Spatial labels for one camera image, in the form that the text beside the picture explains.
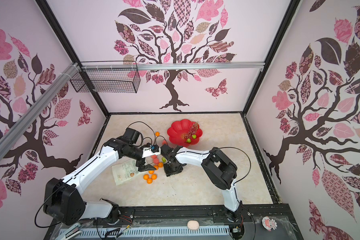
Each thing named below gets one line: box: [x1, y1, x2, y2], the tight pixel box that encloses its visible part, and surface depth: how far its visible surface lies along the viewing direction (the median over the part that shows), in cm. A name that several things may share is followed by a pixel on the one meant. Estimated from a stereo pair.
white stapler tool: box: [55, 222, 82, 240], surface depth 69 cm
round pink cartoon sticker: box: [262, 216, 278, 232], surface depth 71 cm
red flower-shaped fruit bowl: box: [167, 118, 203, 148], surface depth 109 cm
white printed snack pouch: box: [111, 159, 140, 186], surface depth 89 cm
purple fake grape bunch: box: [184, 121, 199, 138], surface depth 106 cm
